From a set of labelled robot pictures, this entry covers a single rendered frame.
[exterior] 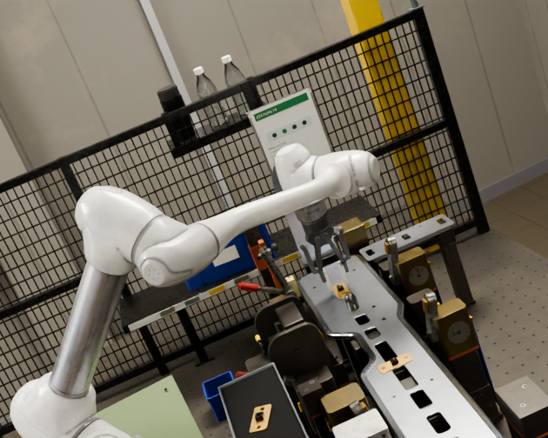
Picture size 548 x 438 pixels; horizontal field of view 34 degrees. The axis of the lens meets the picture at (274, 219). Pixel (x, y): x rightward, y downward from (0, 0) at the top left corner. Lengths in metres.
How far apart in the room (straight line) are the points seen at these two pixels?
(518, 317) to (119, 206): 1.32
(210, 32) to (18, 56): 0.92
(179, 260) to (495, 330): 1.15
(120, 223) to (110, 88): 2.51
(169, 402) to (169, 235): 0.70
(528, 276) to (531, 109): 2.41
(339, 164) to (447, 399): 0.66
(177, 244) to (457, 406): 0.70
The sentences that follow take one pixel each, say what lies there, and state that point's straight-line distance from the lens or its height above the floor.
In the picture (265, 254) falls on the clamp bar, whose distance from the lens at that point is 2.49.
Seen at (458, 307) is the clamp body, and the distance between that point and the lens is 2.25.
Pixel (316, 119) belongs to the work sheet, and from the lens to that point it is 3.01.
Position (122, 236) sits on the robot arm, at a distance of 2.02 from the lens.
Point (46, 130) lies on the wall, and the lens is 4.50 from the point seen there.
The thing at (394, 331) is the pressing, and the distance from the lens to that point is 2.33.
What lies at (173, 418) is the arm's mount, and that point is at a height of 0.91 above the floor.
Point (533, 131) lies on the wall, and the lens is 5.34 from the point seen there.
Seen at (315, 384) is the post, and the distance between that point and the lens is 2.05.
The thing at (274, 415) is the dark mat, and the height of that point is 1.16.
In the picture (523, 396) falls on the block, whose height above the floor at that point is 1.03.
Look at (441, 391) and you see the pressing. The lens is 2.07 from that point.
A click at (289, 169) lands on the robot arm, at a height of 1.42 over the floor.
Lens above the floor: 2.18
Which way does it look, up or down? 21 degrees down
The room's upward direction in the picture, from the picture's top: 22 degrees counter-clockwise
